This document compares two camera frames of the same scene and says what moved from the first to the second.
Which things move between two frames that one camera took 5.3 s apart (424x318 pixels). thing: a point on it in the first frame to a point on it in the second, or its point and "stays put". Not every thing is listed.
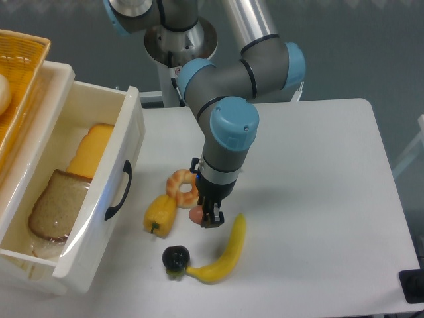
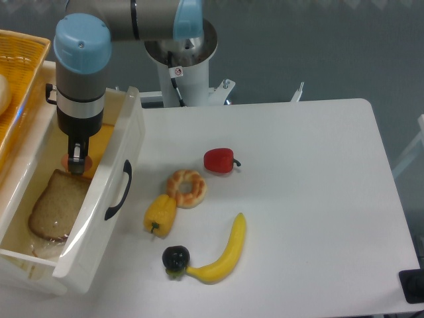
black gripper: (212, 193) to (79, 131)
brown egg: (195, 214) to (87, 162)
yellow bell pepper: (159, 214) stays put
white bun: (5, 95) stays put
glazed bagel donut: (184, 200) stays put
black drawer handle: (127, 169) stays put
